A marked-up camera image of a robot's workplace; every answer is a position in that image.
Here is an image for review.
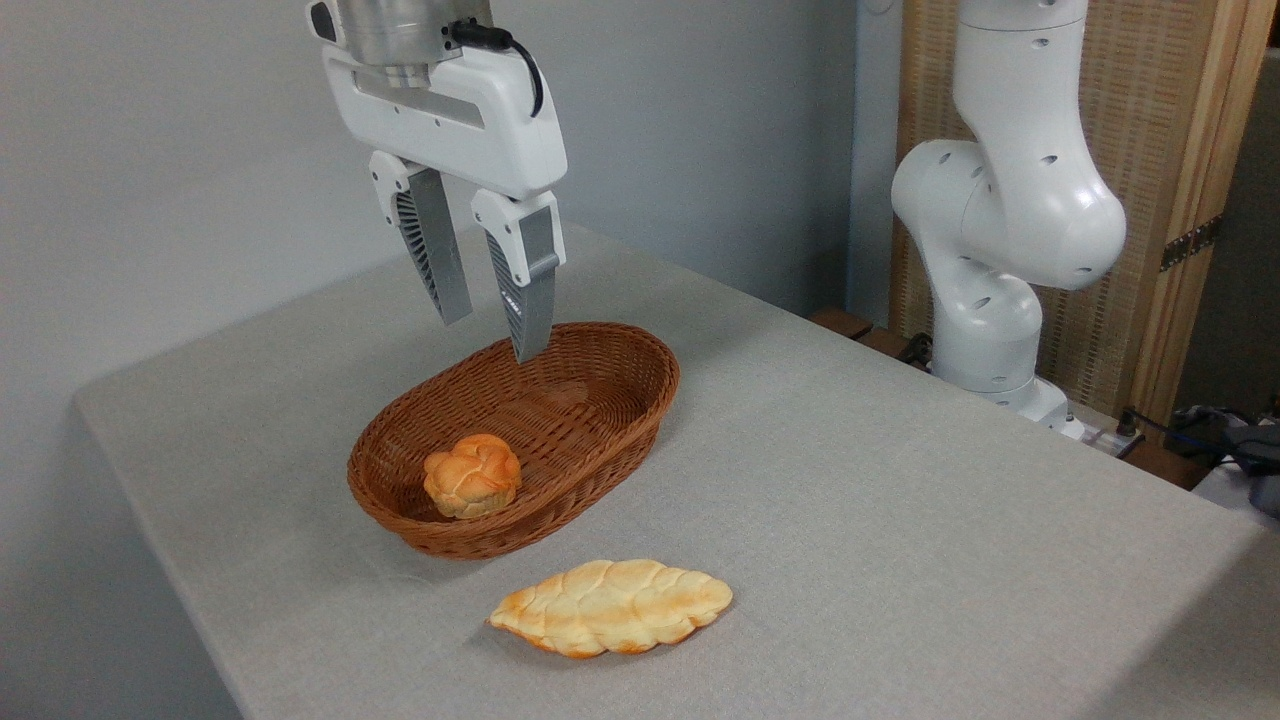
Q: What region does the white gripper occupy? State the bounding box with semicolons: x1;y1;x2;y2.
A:
320;43;569;364

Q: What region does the long braided bread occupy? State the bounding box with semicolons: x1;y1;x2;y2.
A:
487;558;734;659

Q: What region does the brown wicker oval basket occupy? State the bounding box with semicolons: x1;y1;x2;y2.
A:
347;321;681;560

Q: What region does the round braided bread bun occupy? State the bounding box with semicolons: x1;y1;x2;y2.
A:
423;433;523;519

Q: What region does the grey tablecloth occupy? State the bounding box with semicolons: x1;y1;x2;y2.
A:
72;222;1271;720

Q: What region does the wooden woven folding screen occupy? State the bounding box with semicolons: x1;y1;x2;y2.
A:
889;0;1277;433

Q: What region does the black metal screen hinge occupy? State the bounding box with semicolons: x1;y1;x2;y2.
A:
1160;214;1223;273

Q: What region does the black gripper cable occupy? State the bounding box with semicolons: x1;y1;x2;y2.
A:
446;19;546;119

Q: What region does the dark cable bundle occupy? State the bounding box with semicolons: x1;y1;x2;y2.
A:
1118;402;1280;519

